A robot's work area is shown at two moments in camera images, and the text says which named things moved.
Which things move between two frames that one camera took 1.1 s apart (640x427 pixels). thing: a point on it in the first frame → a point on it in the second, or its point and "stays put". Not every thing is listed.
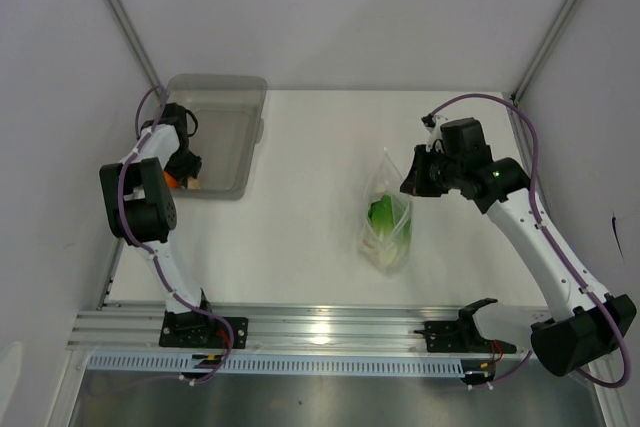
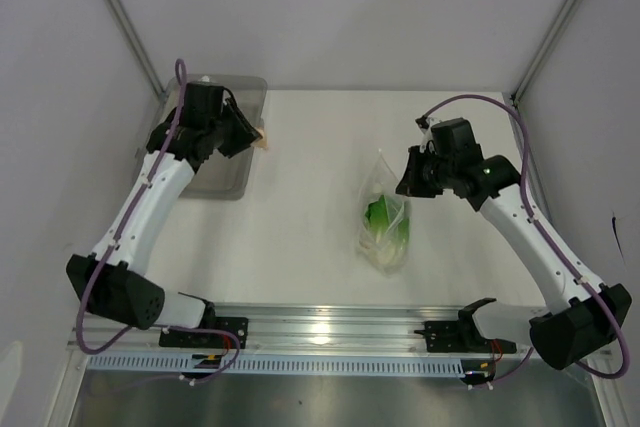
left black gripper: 191,169 → 246,133
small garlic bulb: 193,183 → 261,143
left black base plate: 181,329 stays put
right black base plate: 461,336 stays put
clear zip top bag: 386,235 stays put
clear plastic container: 230,112 stays put
